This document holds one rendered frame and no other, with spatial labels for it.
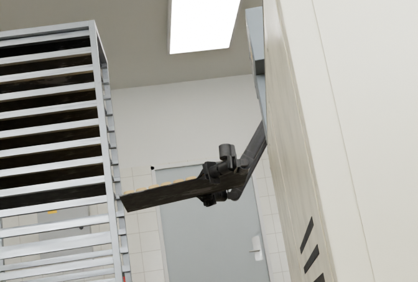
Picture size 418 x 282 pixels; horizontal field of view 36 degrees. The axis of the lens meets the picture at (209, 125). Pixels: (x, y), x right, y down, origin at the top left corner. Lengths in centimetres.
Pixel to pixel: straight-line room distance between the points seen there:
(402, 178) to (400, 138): 4
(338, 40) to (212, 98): 646
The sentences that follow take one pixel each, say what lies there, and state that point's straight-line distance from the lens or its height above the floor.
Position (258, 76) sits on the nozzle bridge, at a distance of 188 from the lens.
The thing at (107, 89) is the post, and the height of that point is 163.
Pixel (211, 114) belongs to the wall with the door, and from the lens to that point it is 715.
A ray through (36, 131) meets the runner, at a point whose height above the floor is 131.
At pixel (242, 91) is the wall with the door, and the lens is 728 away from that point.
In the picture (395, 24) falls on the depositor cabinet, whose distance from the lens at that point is 79.
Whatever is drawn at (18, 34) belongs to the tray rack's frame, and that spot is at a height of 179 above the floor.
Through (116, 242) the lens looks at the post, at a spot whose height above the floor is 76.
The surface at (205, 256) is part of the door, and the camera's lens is 683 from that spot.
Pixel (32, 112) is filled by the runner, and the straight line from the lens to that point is 308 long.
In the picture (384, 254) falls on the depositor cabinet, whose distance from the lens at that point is 71.
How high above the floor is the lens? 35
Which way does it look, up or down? 17 degrees up
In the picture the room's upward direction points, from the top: 9 degrees counter-clockwise
